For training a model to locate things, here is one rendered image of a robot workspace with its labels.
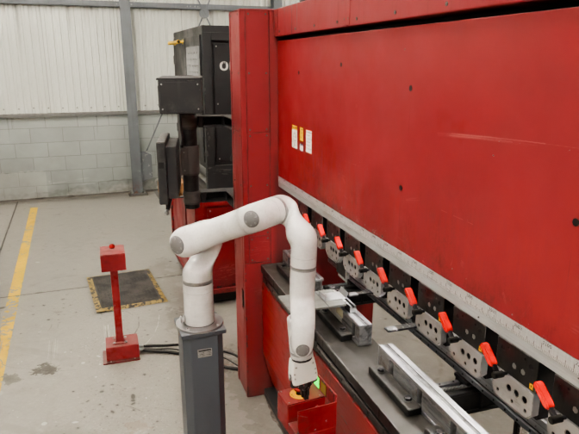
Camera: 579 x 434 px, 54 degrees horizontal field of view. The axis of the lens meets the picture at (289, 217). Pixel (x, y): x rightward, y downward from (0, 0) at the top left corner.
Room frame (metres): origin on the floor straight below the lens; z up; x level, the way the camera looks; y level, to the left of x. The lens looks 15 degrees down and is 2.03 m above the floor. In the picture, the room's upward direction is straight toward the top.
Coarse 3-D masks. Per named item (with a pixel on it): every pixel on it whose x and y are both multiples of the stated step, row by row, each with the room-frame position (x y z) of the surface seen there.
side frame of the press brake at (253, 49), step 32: (256, 32) 3.18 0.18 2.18; (256, 64) 3.18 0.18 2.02; (256, 96) 3.18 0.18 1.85; (256, 128) 3.18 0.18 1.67; (256, 160) 3.18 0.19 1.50; (256, 192) 3.17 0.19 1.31; (256, 256) 3.17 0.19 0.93; (320, 256) 3.30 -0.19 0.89; (256, 288) 3.17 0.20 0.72; (256, 320) 3.17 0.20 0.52; (256, 352) 3.17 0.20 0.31; (256, 384) 3.17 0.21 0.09
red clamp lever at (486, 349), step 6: (486, 342) 1.37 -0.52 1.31; (486, 348) 1.35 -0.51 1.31; (486, 354) 1.34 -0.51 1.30; (492, 354) 1.34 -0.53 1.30; (486, 360) 1.34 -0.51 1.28; (492, 360) 1.33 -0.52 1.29; (492, 366) 1.32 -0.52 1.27; (492, 372) 1.31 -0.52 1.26; (498, 372) 1.30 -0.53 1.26; (504, 372) 1.31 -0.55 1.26
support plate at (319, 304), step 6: (288, 294) 2.43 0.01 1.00; (282, 300) 2.37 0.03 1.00; (288, 300) 2.37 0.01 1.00; (318, 300) 2.37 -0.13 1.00; (336, 300) 2.37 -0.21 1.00; (342, 300) 2.37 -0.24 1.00; (288, 306) 2.30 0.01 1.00; (318, 306) 2.30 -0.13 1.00; (324, 306) 2.30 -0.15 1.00; (330, 306) 2.30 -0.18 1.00; (336, 306) 2.31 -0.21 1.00; (342, 306) 2.32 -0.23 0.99
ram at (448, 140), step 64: (320, 64) 2.61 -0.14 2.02; (384, 64) 2.03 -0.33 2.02; (448, 64) 1.66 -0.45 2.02; (512, 64) 1.41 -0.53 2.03; (576, 64) 1.22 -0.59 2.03; (320, 128) 2.60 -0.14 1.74; (384, 128) 2.01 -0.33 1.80; (448, 128) 1.64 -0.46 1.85; (512, 128) 1.39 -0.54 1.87; (576, 128) 1.20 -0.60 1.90; (320, 192) 2.59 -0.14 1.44; (384, 192) 1.99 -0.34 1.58; (448, 192) 1.62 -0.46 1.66; (512, 192) 1.37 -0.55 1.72; (576, 192) 1.18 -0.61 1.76; (384, 256) 1.97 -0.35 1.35; (448, 256) 1.60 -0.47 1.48; (512, 256) 1.34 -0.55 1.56; (576, 256) 1.16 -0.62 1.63; (576, 320) 1.14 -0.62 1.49; (576, 384) 1.11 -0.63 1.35
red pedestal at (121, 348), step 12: (108, 252) 3.62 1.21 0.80; (120, 252) 3.62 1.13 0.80; (108, 264) 3.57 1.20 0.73; (120, 264) 3.60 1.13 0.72; (120, 300) 3.67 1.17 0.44; (120, 312) 3.66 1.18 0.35; (120, 324) 3.66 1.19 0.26; (120, 336) 3.66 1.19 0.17; (132, 336) 3.75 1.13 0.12; (108, 348) 3.57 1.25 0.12; (120, 348) 3.60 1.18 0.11; (132, 348) 3.62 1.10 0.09; (108, 360) 3.57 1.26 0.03; (120, 360) 3.59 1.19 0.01; (132, 360) 3.61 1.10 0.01
